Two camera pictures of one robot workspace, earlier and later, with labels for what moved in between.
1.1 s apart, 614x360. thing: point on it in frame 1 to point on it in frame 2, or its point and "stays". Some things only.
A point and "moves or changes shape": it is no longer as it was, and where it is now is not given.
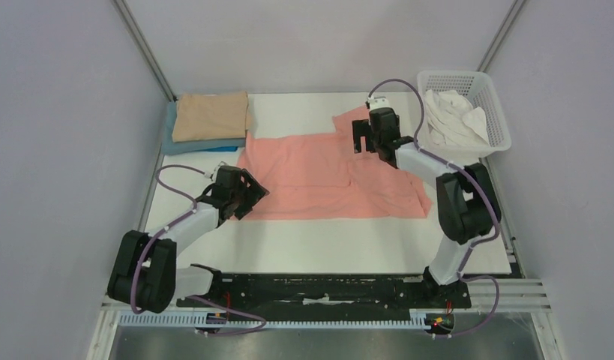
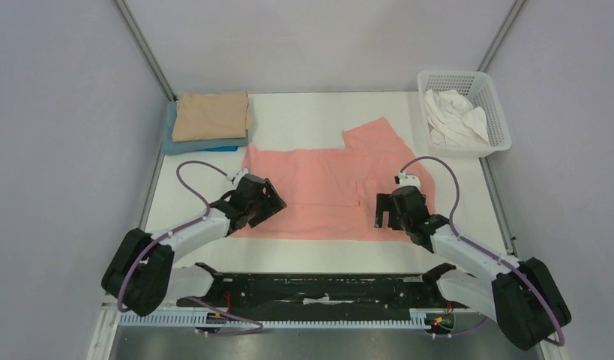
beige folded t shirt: (211, 115) stays
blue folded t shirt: (171, 148) stays
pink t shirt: (321, 177) moves or changes shape
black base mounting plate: (324, 294) stays
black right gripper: (364, 133) to (387, 209)
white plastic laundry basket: (463, 119) stays
